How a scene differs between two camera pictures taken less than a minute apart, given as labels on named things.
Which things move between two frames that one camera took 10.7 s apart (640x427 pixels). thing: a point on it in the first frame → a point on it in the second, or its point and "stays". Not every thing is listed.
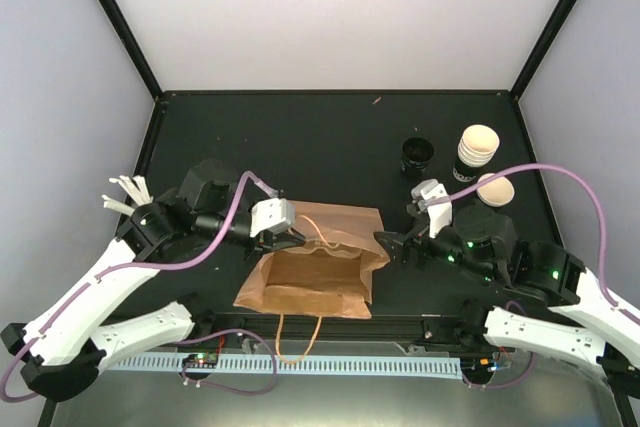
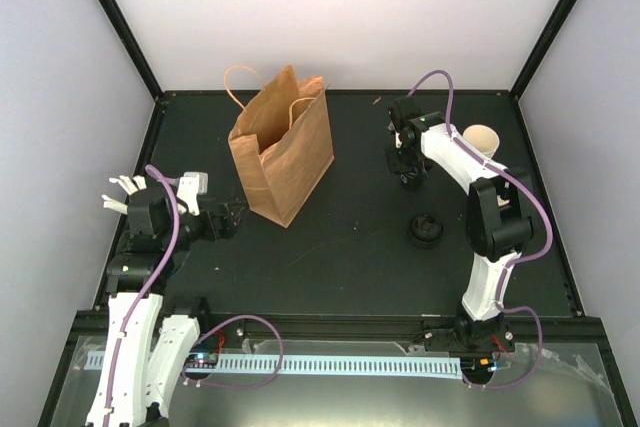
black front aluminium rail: [458, 329] stays
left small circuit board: [201, 360] stays
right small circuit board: [479, 368] stays
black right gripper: [402, 252] → [397, 167]
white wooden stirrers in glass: [134, 192] stays
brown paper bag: [331, 272] → [283, 142]
